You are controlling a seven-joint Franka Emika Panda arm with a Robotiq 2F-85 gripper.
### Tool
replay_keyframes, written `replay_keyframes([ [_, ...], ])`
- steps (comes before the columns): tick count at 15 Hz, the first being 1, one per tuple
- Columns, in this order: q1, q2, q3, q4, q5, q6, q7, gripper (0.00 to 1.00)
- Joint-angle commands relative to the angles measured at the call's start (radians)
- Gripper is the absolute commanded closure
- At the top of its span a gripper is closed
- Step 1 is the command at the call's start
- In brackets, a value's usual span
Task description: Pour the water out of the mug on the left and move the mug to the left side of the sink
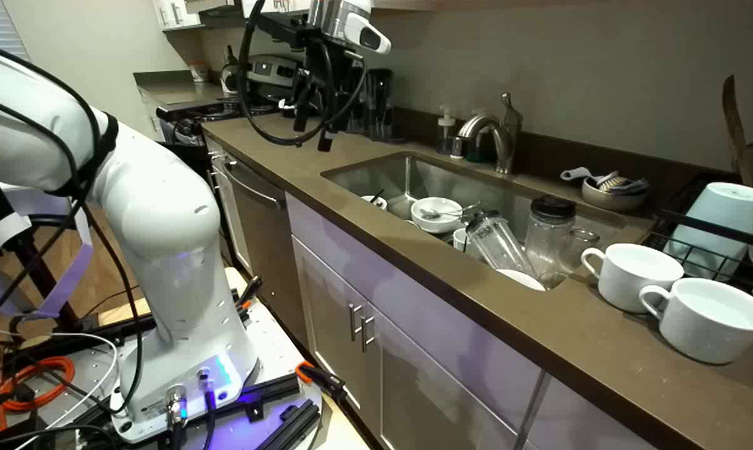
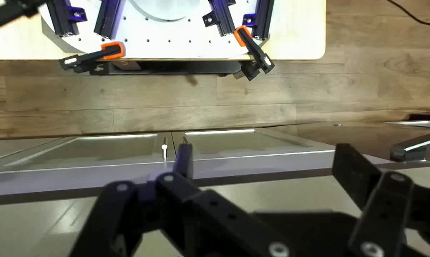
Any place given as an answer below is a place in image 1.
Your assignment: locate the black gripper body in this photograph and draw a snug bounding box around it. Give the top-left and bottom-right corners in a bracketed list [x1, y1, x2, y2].
[293, 39, 349, 125]

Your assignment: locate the white ceramic mug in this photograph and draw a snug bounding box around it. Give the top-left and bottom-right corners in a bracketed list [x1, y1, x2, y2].
[637, 275, 753, 367]
[579, 243, 684, 315]

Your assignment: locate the stainless steel sink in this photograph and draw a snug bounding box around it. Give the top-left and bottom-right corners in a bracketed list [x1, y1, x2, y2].
[320, 148, 658, 294]

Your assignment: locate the dark countertop appliance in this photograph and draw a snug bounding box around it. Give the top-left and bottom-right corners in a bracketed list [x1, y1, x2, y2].
[357, 68, 395, 140]

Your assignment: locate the black kitchen stove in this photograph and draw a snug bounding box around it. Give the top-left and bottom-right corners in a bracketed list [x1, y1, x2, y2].
[153, 97, 227, 169]

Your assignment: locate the small pump soap dispenser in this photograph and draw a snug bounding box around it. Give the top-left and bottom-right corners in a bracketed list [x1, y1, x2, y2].
[436, 105, 461, 158]

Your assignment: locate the stainless steel dishwasher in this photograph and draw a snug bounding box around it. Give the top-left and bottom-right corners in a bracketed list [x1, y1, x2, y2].
[209, 148, 310, 345]

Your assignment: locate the white ceramic bowl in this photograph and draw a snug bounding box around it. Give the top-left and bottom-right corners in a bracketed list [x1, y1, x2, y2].
[407, 194, 466, 237]

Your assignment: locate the brushed metal kitchen faucet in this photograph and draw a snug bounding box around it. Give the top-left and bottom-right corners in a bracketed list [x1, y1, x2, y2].
[452, 90, 524, 178]

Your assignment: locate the small white cup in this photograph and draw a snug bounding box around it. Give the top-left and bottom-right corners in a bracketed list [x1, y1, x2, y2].
[451, 222, 477, 252]

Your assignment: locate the clear plastic container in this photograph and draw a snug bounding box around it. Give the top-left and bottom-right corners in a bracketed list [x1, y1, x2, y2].
[468, 213, 532, 275]

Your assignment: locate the white speckled robot table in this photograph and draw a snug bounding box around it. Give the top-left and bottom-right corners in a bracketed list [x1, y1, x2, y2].
[223, 265, 355, 450]

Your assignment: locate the lavender base cabinet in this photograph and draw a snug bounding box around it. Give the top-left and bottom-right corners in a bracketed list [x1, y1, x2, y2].
[282, 192, 669, 450]

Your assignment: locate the white round plate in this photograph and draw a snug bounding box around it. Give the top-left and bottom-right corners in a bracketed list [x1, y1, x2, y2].
[496, 268, 551, 294]

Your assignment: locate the white plastic utensil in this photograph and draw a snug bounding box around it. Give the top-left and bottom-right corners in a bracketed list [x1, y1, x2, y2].
[558, 165, 599, 187]

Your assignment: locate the black clamp bar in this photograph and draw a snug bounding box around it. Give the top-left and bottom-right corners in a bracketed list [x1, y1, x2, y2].
[253, 397, 324, 450]
[184, 372, 302, 424]

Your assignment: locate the clear drinking glass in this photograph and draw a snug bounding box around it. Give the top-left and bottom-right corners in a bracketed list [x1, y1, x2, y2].
[568, 225, 603, 273]

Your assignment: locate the small grey utensil dish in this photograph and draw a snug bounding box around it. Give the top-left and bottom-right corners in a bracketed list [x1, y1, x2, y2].
[579, 173, 652, 213]

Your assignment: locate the black stand leg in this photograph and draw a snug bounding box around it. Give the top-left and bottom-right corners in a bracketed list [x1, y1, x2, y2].
[0, 173, 84, 333]

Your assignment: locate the pale blue plastic container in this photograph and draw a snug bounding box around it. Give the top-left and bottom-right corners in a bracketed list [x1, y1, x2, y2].
[667, 179, 753, 282]

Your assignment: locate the wooden spatula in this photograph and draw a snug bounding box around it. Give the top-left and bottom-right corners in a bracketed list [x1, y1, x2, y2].
[719, 72, 753, 187]

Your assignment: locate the silver cabinet handle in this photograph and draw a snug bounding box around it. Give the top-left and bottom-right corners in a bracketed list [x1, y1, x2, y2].
[357, 309, 379, 353]
[344, 300, 365, 342]

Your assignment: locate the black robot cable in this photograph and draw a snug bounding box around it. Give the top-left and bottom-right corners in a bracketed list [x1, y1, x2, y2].
[0, 0, 369, 405]

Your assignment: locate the orange handled tool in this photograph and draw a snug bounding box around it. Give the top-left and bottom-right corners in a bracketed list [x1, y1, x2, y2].
[294, 357, 349, 405]

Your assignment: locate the orange cable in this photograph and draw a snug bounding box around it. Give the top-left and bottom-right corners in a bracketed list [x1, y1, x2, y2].
[0, 355, 79, 433]

